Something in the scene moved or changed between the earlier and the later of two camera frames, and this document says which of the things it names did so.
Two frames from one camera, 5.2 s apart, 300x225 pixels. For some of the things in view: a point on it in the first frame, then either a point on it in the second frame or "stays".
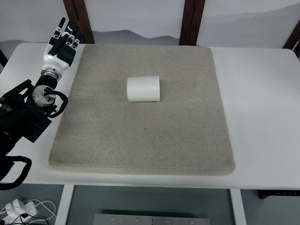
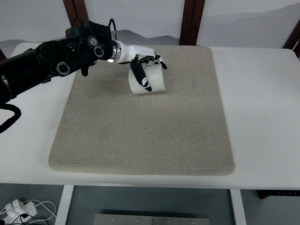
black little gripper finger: x=77 y=41 -> x=157 y=56
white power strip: x=18 y=212 stays
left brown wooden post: x=77 y=11 stays
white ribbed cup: x=143 y=89 -> x=155 y=76
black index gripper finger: x=55 y=39 -> x=146 y=60
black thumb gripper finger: x=57 y=46 -> x=137 y=69
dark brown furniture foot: x=263 y=193 stays
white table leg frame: x=63 y=212 stays
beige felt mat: x=185 y=132 stays
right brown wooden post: x=293 y=42 stays
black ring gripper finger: x=71 y=36 -> x=163 y=65
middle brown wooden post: x=192 y=12 stays
